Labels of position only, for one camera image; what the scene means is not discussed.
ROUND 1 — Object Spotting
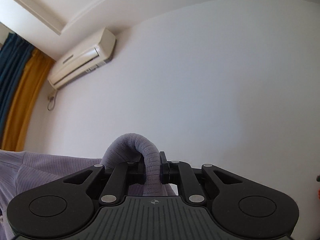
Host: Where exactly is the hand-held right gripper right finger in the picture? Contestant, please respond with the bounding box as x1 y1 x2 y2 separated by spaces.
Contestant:
159 151 258 204

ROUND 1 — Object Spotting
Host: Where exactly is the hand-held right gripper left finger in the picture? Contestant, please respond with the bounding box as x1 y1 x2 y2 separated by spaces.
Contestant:
62 161 147 207

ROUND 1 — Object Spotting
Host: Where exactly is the lilac pajama top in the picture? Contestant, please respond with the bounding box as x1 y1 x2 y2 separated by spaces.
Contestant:
0 132 177 240

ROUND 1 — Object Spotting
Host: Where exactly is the yellow curtain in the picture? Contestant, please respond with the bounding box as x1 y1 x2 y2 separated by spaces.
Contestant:
0 49 55 153

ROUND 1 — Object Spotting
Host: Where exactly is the white air conditioner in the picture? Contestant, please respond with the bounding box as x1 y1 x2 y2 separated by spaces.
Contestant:
47 27 117 90

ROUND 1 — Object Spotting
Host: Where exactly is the air conditioner power cable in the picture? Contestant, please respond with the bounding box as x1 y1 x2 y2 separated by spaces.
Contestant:
47 90 59 111

